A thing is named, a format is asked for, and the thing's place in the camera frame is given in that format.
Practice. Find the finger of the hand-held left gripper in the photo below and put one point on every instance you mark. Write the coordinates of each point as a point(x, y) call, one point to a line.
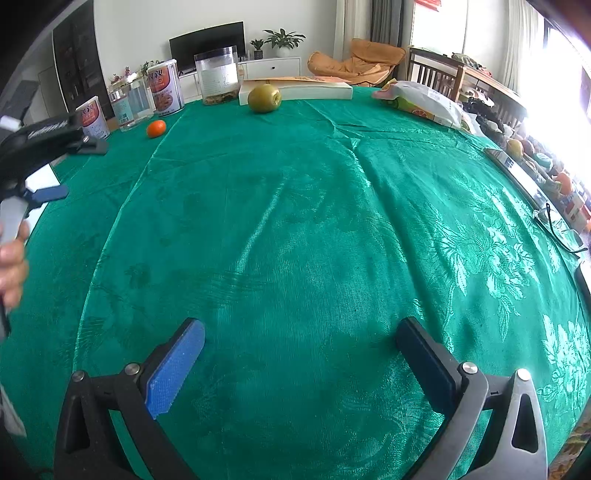
point(48, 194)
point(90, 145)

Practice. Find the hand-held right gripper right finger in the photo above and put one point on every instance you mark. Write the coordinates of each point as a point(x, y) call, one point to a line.
point(427, 364)

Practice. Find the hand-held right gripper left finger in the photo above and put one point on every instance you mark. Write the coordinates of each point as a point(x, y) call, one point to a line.
point(178, 364)

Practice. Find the person's left hand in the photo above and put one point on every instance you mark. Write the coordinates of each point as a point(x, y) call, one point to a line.
point(11, 272)

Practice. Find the white printed can left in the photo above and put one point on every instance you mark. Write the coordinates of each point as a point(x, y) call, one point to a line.
point(92, 117)

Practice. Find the clear jar with blue label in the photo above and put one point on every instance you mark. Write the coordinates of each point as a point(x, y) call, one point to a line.
point(131, 104)

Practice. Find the bright orange tangerine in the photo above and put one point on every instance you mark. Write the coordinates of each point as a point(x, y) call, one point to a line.
point(156, 129)

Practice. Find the red flower plant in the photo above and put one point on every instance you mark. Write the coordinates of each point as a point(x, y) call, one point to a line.
point(121, 76)

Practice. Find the dark bookshelf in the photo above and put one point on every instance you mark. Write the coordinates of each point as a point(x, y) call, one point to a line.
point(76, 69)

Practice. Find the tall silver tin can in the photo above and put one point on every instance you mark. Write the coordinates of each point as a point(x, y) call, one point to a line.
point(164, 90)

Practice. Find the leafy plant in white pot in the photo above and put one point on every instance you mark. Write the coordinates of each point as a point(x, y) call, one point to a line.
point(150, 67)

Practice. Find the clear jar with black lid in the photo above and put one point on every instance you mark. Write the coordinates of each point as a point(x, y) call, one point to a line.
point(218, 78)

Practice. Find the black television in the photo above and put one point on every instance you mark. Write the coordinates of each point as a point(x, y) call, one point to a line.
point(205, 44)

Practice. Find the green orange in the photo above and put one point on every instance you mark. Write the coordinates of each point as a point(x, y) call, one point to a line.
point(264, 98)

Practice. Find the black eyeglasses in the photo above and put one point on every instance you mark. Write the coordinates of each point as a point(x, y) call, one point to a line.
point(558, 233)

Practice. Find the green tablecloth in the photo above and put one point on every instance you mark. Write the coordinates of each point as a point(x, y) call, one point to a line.
point(300, 221)

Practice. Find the small green potted plant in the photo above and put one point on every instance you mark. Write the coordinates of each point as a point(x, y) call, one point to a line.
point(257, 48)

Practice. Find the white television cabinet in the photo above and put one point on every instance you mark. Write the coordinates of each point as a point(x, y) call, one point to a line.
point(270, 67)

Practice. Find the large green potted plant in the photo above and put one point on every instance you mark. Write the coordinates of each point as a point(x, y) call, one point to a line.
point(284, 39)

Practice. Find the white book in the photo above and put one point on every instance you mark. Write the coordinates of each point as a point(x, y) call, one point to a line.
point(314, 88)

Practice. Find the white snack bag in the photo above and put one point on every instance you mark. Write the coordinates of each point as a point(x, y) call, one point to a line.
point(420, 106)

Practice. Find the orange beanbag chair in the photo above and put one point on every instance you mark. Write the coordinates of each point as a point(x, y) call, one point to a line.
point(355, 62)

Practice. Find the wooden side table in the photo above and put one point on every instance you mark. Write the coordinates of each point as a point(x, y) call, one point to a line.
point(494, 92)

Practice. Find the wooden chair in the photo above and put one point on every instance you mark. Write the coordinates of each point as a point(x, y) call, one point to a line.
point(431, 69)

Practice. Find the grey curtain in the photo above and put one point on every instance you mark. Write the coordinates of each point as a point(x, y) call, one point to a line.
point(385, 23)

